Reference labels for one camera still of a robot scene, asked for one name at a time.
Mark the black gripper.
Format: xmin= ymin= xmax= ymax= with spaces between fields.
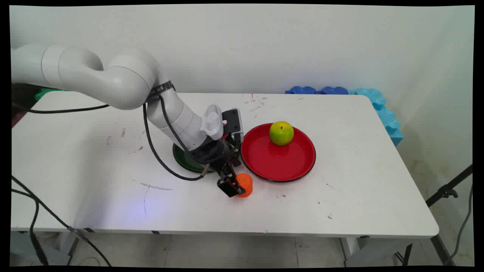
xmin=189 ymin=137 xmax=243 ymax=198

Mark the orange toy fruit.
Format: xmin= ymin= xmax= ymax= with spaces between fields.
xmin=234 ymin=173 xmax=253 ymax=198

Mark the red plate with black rim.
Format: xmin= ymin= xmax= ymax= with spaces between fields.
xmin=240 ymin=123 xmax=316 ymax=183

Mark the dark green plate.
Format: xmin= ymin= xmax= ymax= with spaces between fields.
xmin=172 ymin=143 xmax=213 ymax=174

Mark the green apple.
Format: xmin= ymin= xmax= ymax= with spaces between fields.
xmin=269 ymin=121 xmax=295 ymax=147

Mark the white table leg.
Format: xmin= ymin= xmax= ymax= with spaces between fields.
xmin=340 ymin=236 xmax=379 ymax=267

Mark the cyan foam mat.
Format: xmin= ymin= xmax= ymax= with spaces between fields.
xmin=348 ymin=88 xmax=404 ymax=147

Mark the green foam mat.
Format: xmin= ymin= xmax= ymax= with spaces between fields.
xmin=35 ymin=88 xmax=67 ymax=101

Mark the black tripod stand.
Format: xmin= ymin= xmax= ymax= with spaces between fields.
xmin=402 ymin=164 xmax=473 ymax=266

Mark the dark red foam mat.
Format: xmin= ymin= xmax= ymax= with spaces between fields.
xmin=11 ymin=110 xmax=30 ymax=128

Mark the black plastic crate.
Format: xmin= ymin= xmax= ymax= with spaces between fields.
xmin=11 ymin=83 xmax=43 ymax=111

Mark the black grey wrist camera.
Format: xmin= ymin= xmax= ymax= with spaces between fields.
xmin=222 ymin=108 xmax=245 ymax=145

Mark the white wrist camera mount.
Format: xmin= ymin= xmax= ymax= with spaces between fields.
xmin=200 ymin=104 xmax=228 ymax=141

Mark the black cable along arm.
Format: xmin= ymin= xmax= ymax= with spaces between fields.
xmin=158 ymin=95 xmax=212 ymax=165

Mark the black looping arm cable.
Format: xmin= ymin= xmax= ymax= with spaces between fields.
xmin=143 ymin=102 xmax=211 ymax=181

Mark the black strap on arm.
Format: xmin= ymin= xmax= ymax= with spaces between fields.
xmin=145 ymin=80 xmax=176 ymax=104

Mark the black cable to arm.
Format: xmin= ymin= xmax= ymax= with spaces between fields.
xmin=11 ymin=102 xmax=110 ymax=114

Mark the black cable with grey connector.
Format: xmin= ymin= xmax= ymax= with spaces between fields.
xmin=11 ymin=175 xmax=112 ymax=267

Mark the thick black hanging cable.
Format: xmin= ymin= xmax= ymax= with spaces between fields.
xmin=11 ymin=188 xmax=50 ymax=266

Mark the grey cable by tripod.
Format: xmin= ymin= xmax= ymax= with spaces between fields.
xmin=444 ymin=184 xmax=474 ymax=266

